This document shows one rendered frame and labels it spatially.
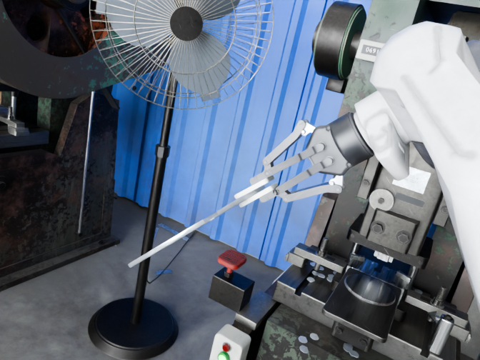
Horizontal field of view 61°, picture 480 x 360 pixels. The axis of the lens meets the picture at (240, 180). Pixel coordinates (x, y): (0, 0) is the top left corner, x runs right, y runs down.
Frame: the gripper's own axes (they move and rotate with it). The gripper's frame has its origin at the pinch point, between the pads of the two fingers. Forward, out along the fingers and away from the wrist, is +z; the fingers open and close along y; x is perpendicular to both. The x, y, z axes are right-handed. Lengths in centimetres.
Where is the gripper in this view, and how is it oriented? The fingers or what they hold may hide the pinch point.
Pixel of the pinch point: (256, 191)
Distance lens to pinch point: 69.7
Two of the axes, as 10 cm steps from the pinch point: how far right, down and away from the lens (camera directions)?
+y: -4.8, -8.7, 0.3
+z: -7.7, 4.4, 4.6
